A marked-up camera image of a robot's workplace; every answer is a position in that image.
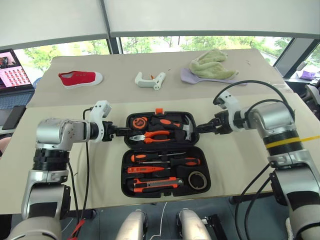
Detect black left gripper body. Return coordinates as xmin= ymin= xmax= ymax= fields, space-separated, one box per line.
xmin=102 ymin=121 xmax=119 ymax=142

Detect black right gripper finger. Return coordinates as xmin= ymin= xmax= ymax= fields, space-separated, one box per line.
xmin=196 ymin=126 xmax=218 ymax=135
xmin=196 ymin=119 xmax=217 ymax=129

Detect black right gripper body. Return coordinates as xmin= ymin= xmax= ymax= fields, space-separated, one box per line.
xmin=212 ymin=111 xmax=235 ymax=136

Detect black orange handle screwdriver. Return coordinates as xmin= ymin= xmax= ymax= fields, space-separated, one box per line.
xmin=130 ymin=152 xmax=187 ymax=163
xmin=136 ymin=156 xmax=201 ymax=168

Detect orange voltage tester pen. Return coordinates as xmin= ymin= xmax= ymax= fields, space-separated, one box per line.
xmin=126 ymin=165 xmax=171 ymax=175

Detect black tool case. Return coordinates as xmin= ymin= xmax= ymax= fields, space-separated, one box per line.
xmin=120 ymin=108 xmax=212 ymax=199

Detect orange black utility knife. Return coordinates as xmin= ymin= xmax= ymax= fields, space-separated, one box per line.
xmin=133 ymin=176 xmax=185 ymax=194

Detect black orange tape measure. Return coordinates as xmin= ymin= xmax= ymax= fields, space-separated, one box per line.
xmin=131 ymin=116 xmax=149 ymax=130

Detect purple insole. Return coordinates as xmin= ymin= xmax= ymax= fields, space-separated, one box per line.
xmin=180 ymin=67 xmax=249 ymax=87

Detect green towel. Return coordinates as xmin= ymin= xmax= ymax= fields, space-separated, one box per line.
xmin=188 ymin=48 xmax=240 ymax=81

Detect black electrical tape roll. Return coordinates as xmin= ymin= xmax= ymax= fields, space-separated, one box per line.
xmin=187 ymin=170 xmax=209 ymax=190

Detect red canvas shoe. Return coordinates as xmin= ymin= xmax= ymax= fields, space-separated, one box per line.
xmin=58 ymin=70 xmax=104 ymax=90

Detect yellow tape strip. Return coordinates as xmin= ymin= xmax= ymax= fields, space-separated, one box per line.
xmin=298 ymin=134 xmax=320 ymax=143

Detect silver rounded robot leg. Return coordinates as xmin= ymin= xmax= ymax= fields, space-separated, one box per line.
xmin=115 ymin=209 xmax=149 ymax=240
xmin=175 ymin=208 xmax=213 ymax=240

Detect grey office chair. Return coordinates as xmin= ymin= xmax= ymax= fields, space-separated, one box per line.
xmin=304 ymin=83 xmax=320 ymax=106

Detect purple crumpled item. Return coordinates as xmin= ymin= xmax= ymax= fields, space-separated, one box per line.
xmin=301 ymin=69 xmax=318 ymax=81

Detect bystander bare limb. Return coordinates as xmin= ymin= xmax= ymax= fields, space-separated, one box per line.
xmin=0 ymin=136 xmax=12 ymax=157

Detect white roller blind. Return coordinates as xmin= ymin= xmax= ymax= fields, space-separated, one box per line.
xmin=0 ymin=0 xmax=111 ymax=51
xmin=103 ymin=0 xmax=320 ymax=40

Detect open laptop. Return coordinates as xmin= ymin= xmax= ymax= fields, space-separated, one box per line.
xmin=0 ymin=48 xmax=35 ymax=111

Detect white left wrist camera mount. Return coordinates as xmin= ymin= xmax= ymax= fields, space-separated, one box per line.
xmin=89 ymin=100 xmax=113 ymax=144

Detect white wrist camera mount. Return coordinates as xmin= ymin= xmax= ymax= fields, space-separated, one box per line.
xmin=89 ymin=100 xmax=113 ymax=144
xmin=213 ymin=91 xmax=248 ymax=133

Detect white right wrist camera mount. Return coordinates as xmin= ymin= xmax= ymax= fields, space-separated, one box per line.
xmin=213 ymin=91 xmax=248 ymax=133

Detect orange handle pliers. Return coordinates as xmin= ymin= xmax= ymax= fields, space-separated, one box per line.
xmin=129 ymin=130 xmax=173 ymax=145

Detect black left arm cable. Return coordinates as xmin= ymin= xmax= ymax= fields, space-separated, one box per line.
xmin=67 ymin=107 xmax=94 ymax=240

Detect black orange handle hammer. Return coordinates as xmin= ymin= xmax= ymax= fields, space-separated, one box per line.
xmin=149 ymin=115 xmax=195 ymax=141

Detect white plastic bracket part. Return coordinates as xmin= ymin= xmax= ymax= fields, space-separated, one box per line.
xmin=134 ymin=71 xmax=167 ymax=91

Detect dark window frame post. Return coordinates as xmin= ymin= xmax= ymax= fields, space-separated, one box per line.
xmin=273 ymin=37 xmax=311 ymax=78
xmin=99 ymin=0 xmax=125 ymax=55

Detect thin white cable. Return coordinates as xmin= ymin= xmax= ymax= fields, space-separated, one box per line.
xmin=151 ymin=201 xmax=169 ymax=240

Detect black metal floor bracket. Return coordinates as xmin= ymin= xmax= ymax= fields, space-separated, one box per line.
xmin=201 ymin=214 xmax=227 ymax=240

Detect red strap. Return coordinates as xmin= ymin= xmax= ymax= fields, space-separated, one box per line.
xmin=70 ymin=219 xmax=86 ymax=239

